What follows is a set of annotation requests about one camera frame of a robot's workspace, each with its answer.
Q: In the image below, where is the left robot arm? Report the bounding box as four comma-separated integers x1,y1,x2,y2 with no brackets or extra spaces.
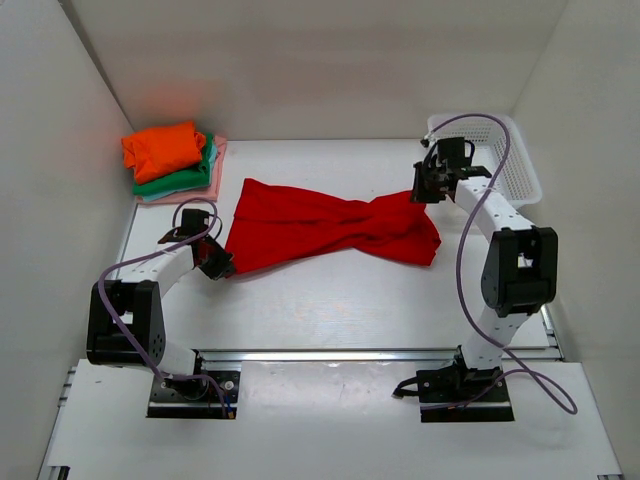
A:
86,236,235,398

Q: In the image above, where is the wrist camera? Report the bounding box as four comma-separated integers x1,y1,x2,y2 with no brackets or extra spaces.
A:
419,137,491,178
158,209,211,244

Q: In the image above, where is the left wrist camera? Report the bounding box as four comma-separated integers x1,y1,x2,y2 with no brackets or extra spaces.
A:
158,209,211,244

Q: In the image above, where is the aluminium table rail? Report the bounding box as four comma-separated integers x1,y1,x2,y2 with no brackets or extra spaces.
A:
194,347,559,365

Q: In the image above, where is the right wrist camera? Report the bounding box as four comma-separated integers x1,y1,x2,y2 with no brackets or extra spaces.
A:
419,137,491,178

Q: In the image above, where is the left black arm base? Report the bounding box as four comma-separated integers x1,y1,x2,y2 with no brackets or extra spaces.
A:
147,362,241,420

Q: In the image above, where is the folded pink t shirt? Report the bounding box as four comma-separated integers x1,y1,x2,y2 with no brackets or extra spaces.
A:
133,133,227,205

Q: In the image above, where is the folded mint t shirt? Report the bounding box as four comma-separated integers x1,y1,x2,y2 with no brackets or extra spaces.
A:
140,139,221,202

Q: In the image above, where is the folded orange t shirt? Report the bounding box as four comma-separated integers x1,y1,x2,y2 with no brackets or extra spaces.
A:
121,121,206,185

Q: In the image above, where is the white plastic basket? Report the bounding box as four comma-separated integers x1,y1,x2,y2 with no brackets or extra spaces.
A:
427,113,544,216

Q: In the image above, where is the red t shirt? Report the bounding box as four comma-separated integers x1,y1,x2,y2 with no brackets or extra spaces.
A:
225,178,441,274

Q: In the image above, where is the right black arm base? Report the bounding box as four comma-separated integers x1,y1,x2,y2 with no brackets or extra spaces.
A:
392,352,515,424

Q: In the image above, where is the folded green t shirt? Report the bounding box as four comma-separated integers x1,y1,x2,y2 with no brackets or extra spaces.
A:
131,132,215,197

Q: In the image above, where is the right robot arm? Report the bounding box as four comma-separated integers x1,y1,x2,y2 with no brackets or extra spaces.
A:
411,161,558,401

